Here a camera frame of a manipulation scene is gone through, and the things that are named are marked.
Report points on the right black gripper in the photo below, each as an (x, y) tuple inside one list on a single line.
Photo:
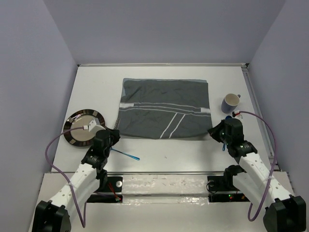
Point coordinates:
[(213, 131)]

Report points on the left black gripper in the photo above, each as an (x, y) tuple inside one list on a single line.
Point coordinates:
[(114, 133)]

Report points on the purple white cup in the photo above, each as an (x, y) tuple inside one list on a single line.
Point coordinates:
[(230, 102)]

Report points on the dark rimmed dinner plate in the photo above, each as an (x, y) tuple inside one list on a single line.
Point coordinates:
[(77, 123)]

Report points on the grey striped cloth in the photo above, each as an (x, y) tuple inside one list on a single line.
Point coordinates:
[(164, 109)]

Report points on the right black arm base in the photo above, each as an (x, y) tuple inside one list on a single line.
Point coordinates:
[(221, 188)]

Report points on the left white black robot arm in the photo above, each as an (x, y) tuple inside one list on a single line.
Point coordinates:
[(56, 214)]

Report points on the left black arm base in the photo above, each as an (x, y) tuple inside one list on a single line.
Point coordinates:
[(109, 191)]

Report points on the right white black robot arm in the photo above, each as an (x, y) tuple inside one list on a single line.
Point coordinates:
[(284, 212)]

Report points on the blue metal spoon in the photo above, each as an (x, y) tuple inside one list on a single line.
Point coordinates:
[(224, 145)]

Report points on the blue metal fork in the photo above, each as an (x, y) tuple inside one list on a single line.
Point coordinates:
[(126, 154)]

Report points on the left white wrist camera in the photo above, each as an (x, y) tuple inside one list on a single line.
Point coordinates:
[(93, 126)]

